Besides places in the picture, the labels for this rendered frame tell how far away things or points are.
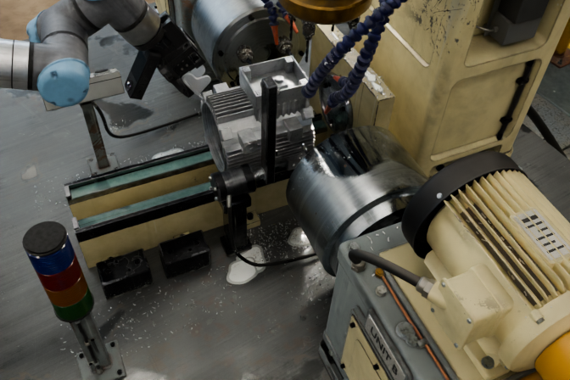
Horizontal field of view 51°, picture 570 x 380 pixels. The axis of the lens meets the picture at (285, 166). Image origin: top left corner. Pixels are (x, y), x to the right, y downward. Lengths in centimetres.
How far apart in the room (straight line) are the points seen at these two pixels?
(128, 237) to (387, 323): 65
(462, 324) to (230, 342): 61
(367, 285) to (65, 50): 59
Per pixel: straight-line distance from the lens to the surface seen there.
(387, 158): 106
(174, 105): 169
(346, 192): 101
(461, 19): 114
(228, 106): 121
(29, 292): 138
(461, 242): 78
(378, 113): 122
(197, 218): 134
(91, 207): 138
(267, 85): 104
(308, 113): 124
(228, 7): 143
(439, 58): 121
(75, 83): 97
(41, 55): 99
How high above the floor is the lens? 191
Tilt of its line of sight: 47 degrees down
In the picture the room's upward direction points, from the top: 3 degrees clockwise
